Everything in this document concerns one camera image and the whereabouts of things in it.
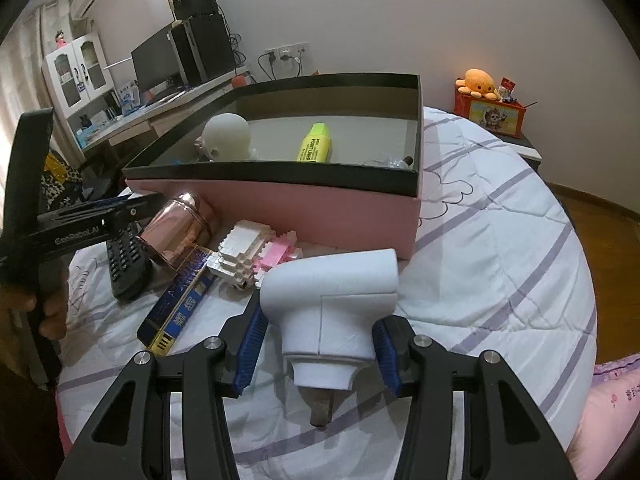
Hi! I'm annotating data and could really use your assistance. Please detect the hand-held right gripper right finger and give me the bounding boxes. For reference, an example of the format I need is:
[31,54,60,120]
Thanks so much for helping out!
[372,315,576,480]

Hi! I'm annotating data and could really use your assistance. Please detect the black power cables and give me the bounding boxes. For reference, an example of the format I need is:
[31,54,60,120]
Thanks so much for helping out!
[257,52,306,81]

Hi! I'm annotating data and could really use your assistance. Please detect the white wall outlet strip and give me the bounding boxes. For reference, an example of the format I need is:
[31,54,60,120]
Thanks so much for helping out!
[264,44,312,65]

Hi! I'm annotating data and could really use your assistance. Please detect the white plug adapter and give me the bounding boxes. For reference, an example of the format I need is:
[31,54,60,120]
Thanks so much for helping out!
[260,247,401,428]

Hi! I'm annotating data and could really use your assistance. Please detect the yellow highlighter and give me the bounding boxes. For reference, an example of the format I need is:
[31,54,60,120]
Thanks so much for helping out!
[295,122,335,164]

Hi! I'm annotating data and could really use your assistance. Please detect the red cartoon storage box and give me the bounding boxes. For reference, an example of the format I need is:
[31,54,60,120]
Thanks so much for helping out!
[454,85,526,140]

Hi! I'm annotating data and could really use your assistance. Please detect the beige curtain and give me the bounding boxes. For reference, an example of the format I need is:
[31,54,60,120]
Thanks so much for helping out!
[0,5,76,161]

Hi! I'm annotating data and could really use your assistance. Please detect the white glass-door cabinet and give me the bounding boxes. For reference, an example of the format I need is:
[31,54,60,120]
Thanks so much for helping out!
[41,31,117,121]

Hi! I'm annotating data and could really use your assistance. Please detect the black remote control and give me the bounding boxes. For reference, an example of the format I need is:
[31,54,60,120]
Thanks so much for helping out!
[106,225,153,302]

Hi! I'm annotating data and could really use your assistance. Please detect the office chair with draped clothes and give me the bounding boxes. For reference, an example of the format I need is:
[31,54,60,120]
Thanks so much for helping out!
[42,155,131,211]

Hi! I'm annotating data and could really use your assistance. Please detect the black computer monitor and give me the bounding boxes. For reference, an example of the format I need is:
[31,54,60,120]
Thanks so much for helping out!
[131,27,183,96]

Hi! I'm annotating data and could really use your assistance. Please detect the pink box with black rim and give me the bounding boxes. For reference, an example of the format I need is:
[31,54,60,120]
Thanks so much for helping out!
[122,72,425,261]

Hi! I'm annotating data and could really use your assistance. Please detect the black speaker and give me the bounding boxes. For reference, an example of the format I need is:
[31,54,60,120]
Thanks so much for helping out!
[167,0,221,21]

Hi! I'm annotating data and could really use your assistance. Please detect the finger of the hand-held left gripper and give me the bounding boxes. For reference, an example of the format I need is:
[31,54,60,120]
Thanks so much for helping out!
[37,194,167,233]
[0,109,54,243]

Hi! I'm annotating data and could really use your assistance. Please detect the white striped quilt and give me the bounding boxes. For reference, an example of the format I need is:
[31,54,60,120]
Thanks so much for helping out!
[55,105,601,480]

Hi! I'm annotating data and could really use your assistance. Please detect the blue carton with gold print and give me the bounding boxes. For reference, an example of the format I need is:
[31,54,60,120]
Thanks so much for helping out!
[136,246,217,357]

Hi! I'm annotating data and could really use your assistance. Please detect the pink quilt with purple frill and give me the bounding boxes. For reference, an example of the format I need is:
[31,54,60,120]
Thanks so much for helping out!
[570,352,640,480]

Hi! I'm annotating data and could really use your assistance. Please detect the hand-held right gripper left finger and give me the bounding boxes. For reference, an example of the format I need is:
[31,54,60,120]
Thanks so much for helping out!
[56,305,266,480]

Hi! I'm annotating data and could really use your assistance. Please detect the copper metal cup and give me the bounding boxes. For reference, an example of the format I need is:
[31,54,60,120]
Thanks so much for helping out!
[136,191,221,275]

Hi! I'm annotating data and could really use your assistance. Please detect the orange octopus plush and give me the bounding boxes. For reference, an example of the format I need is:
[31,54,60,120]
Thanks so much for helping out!
[456,68,501,100]

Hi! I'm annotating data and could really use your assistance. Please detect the white desk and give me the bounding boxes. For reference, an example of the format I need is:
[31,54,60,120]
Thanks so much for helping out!
[75,65,251,161]

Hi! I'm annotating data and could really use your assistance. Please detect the white and pink block toy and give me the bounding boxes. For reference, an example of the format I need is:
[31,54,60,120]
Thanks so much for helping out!
[207,219,306,291]

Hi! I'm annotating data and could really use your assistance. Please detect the blue and white box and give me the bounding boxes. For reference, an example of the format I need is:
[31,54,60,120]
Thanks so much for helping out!
[115,82,141,113]

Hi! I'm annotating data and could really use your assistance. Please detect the black-topped white shelf unit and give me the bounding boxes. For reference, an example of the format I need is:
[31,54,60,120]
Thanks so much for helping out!
[515,130,543,171]

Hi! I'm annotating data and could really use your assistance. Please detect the black computer tower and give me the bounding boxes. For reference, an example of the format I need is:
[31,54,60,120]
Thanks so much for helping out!
[170,14,236,86]

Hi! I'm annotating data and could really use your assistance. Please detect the white round-headed figurine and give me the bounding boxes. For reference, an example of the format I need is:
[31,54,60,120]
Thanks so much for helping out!
[195,112,258,162]

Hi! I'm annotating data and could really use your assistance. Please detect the person's left hand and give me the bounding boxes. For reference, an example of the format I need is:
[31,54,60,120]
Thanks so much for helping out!
[0,282,69,341]

